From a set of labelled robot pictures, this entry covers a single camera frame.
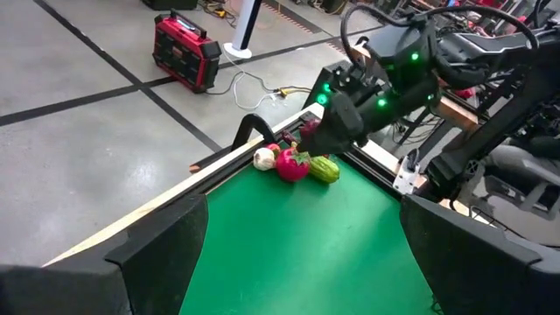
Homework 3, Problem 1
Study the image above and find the red tomato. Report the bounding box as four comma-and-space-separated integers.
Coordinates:
275, 147, 312, 184

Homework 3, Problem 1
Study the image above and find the yellow cable plug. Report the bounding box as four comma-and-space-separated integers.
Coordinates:
273, 86, 313, 99

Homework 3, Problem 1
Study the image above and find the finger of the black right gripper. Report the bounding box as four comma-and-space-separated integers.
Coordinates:
296, 125, 356, 158

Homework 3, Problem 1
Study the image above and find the white black floor stand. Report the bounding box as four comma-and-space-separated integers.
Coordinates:
222, 0, 264, 60

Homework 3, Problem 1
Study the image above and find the white garlic bulb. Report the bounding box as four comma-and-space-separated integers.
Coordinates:
252, 146, 277, 172

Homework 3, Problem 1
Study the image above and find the black table frame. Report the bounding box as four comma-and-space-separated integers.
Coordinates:
187, 108, 406, 202

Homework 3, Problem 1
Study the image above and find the red black power box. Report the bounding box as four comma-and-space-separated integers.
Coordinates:
151, 9, 223, 95

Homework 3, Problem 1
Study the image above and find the dark red pepper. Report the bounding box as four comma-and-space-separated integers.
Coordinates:
298, 117, 324, 142

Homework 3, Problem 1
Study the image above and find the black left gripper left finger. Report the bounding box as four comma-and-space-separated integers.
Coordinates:
104, 194, 210, 315

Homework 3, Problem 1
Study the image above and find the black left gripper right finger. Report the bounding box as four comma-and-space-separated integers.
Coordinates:
399, 194, 544, 315

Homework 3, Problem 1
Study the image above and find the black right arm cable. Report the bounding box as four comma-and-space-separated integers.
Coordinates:
339, 3, 540, 56

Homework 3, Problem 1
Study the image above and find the green striped cucumber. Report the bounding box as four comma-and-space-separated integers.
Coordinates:
307, 155, 341, 186

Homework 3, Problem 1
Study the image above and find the white metal bracket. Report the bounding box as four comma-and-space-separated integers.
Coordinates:
391, 150, 422, 196

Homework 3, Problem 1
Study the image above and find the white floor cable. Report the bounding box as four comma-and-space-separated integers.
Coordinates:
205, 45, 284, 111

